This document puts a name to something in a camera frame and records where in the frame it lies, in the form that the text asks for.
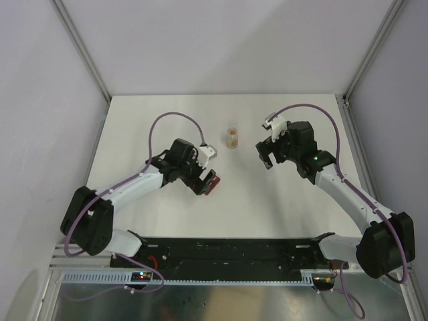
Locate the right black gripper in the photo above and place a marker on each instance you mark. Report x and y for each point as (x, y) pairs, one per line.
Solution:
(265, 148)

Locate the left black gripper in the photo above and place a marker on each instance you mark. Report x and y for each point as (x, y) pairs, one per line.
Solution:
(199, 187)

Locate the red weekly pill organizer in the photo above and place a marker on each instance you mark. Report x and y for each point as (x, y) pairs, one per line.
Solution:
(213, 183)

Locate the clear pill bottle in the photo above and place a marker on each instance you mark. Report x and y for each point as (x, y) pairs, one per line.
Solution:
(232, 138)

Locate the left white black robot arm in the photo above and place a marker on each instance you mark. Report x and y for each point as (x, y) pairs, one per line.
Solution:
(89, 219)

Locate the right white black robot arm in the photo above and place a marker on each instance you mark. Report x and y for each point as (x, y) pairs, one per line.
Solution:
(387, 241)

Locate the shiny metal front plate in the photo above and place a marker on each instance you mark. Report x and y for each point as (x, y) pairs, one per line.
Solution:
(102, 302)

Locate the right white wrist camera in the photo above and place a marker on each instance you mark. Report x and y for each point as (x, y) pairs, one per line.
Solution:
(276, 124)

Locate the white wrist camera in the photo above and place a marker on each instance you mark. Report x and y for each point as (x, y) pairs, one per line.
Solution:
(276, 124)
(206, 153)

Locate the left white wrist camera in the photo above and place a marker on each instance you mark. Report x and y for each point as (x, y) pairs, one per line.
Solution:
(206, 153)

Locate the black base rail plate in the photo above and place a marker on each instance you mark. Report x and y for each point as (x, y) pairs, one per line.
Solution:
(233, 258)

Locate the grey slotted cable duct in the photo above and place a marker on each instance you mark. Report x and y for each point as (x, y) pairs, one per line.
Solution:
(148, 278)

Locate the right aluminium frame post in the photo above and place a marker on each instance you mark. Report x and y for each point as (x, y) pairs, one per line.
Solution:
(385, 28)

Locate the aluminium frame post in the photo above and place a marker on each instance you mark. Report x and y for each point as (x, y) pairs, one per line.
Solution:
(385, 28)
(80, 47)

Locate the left aluminium frame post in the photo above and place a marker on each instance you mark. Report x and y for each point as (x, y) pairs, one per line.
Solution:
(80, 47)

